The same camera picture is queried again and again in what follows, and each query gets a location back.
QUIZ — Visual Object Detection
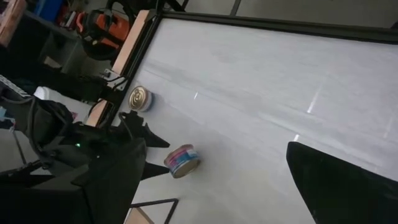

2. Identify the Wild Planet can gold lid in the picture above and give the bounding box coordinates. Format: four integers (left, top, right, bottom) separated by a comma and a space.
164, 143, 201, 179
127, 85, 154, 113

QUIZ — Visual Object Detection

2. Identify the orange black vacuum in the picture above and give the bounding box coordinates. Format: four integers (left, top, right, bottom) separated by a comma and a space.
74, 9, 131, 62

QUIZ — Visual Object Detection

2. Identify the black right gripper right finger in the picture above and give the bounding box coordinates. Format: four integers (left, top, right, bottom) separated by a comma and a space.
286, 141, 398, 224

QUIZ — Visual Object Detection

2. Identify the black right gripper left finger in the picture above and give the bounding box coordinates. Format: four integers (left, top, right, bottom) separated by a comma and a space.
0, 139, 147, 224

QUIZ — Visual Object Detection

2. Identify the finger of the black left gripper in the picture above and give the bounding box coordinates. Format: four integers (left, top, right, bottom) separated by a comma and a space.
142, 161, 170, 180
129, 113, 170, 147

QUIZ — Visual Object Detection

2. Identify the wooden table side board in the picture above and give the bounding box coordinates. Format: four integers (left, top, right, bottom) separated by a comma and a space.
84, 9, 156, 128

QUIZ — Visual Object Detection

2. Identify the white bracket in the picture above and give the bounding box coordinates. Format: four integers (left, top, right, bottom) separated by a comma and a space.
99, 68, 129, 91

